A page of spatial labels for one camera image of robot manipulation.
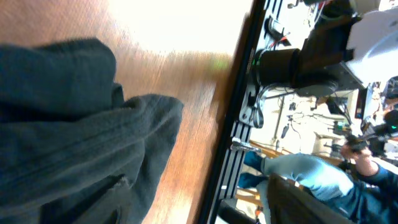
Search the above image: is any dark green t-shirt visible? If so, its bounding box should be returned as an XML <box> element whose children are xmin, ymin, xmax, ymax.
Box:
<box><xmin>1</xmin><ymin>39</ymin><xmax>183</xmax><ymax>223</ymax></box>

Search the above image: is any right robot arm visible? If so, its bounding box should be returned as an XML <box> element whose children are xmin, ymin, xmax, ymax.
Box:
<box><xmin>252</xmin><ymin>8</ymin><xmax>397</xmax><ymax>97</ymax></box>

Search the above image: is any person in blue sweater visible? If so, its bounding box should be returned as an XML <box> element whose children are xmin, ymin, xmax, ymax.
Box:
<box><xmin>238</xmin><ymin>137</ymin><xmax>397</xmax><ymax>223</ymax></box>

